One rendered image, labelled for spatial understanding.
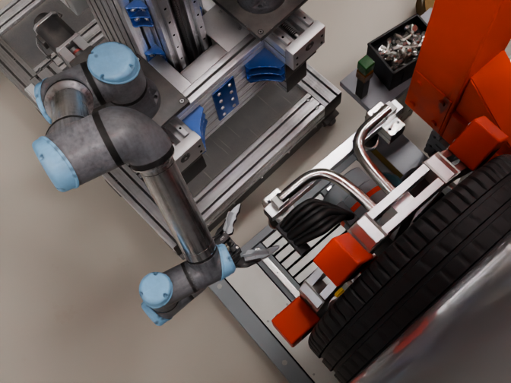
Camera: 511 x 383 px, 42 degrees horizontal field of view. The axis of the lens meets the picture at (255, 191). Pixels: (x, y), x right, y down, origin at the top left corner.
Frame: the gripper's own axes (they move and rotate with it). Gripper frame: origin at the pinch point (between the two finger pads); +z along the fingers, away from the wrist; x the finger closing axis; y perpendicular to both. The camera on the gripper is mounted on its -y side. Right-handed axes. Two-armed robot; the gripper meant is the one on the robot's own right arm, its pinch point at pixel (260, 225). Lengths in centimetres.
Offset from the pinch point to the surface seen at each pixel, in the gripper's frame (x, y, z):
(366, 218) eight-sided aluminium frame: -21.5, 28.9, 12.7
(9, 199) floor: 99, -83, -56
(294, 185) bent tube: -3.2, 18.3, 9.1
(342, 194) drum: -9.6, 7.6, 18.7
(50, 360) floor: 35, -83, -79
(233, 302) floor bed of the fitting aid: 5, -75, -15
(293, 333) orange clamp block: -26.2, 5.4, -12.3
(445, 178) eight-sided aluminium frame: -26.0, 28.9, 30.8
